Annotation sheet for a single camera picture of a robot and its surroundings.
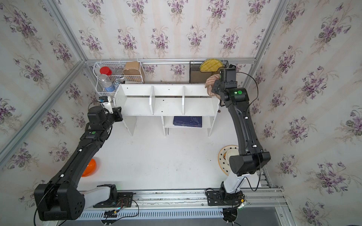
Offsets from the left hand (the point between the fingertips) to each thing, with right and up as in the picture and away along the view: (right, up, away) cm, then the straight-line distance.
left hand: (122, 108), depth 79 cm
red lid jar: (-17, +26, +13) cm, 34 cm away
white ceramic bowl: (+65, -27, +7) cm, 71 cm away
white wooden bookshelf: (+32, +2, +6) cm, 33 cm away
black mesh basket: (+44, +23, +19) cm, 53 cm away
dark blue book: (+40, -8, +11) cm, 42 cm away
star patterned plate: (+59, -32, +8) cm, 68 cm away
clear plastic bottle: (-16, +17, +12) cm, 26 cm away
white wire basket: (-15, +31, +25) cm, 43 cm away
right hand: (+55, +12, -4) cm, 57 cm away
